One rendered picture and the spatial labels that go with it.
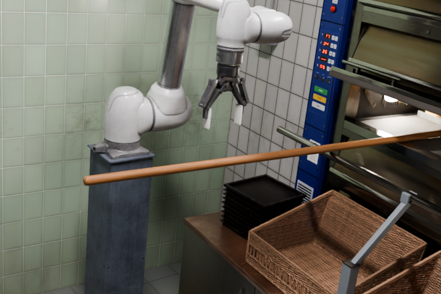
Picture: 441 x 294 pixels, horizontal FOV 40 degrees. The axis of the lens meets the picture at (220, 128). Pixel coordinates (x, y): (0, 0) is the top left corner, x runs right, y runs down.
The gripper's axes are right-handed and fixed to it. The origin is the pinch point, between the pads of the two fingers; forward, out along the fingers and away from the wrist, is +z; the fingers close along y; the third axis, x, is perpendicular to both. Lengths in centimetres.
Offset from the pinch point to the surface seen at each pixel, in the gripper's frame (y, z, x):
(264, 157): -17.3, 13.1, 4.5
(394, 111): -123, 11, -16
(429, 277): -77, 58, 43
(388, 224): -38, 26, 46
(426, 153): -87, 14, 26
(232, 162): -4.0, 13.6, 3.0
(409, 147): -86, 14, 19
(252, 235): -40, 60, -19
